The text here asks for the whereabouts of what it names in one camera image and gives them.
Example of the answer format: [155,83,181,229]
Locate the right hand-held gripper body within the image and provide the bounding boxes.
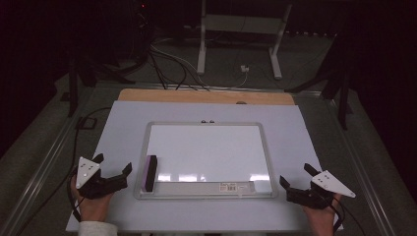
[286,169,357,210]

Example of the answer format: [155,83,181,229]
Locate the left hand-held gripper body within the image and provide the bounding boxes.
[75,155,112,201]

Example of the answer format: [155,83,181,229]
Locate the black whiteboard eraser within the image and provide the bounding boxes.
[140,154,159,193]

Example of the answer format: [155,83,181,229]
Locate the silver framed whiteboard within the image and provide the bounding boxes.
[133,121,279,201]

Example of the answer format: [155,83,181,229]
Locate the person's right hand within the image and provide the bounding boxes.
[302,192,344,231]

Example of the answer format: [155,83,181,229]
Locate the person's left hand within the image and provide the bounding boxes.
[70,175,115,223]

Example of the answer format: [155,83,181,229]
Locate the black tripod stand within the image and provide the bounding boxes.
[284,30,355,131]
[65,55,136,118]

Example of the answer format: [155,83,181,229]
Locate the dark device with red light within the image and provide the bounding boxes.
[131,0,155,37]

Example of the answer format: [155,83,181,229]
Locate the grey metal stand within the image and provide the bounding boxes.
[196,0,293,81]

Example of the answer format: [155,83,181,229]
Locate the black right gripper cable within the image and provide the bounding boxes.
[328,193,368,236]

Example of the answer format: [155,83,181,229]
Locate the black square frame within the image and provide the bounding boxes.
[76,116,98,131]

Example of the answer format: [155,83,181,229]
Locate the metal floor rail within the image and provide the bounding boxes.
[0,87,96,236]
[323,94,399,236]

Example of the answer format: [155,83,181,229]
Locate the black floor cables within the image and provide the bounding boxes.
[146,47,211,91]

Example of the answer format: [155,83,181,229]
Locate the white cable with plug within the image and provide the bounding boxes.
[150,43,251,90]

